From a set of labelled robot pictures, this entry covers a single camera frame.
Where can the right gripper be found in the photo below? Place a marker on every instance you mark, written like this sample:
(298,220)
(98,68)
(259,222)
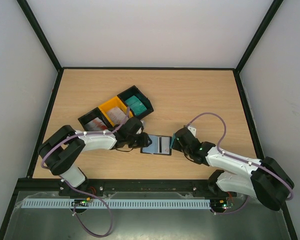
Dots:
(178,141)

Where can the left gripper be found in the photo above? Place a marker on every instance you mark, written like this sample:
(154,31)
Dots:
(144,142)

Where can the teal credit card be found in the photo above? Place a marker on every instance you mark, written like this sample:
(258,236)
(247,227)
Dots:
(172,141)

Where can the white credit card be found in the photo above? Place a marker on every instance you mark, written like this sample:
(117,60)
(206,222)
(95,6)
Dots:
(164,145)

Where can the black leather card holder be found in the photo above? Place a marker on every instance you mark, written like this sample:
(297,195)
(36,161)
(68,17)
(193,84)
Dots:
(153,148)

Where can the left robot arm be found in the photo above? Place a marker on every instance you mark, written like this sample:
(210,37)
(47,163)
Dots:
(60,151)

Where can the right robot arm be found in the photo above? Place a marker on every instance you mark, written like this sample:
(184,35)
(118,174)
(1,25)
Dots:
(263,179)

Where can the teal card stack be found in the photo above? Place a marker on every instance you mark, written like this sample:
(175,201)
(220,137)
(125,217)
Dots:
(136,105)

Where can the yellow card bin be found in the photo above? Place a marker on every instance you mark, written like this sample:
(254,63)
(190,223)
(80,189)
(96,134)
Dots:
(113,102)

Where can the red patterned card stack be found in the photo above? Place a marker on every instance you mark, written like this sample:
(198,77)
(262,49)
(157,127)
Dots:
(96,124)

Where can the black bin with teal cards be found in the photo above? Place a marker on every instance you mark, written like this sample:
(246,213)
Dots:
(133,90)

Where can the black bin with red cards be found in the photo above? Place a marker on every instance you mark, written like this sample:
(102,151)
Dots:
(96,112)

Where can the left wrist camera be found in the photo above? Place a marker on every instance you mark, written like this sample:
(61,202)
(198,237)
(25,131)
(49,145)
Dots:
(143,127)

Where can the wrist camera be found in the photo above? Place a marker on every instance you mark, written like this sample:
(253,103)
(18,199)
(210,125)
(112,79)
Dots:
(192,129)
(143,127)

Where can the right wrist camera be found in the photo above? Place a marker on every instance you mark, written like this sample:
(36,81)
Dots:
(192,129)

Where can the black aluminium frame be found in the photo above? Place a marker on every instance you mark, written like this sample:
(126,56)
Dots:
(45,184)

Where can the white slotted cable duct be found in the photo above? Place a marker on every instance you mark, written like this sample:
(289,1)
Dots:
(184,204)

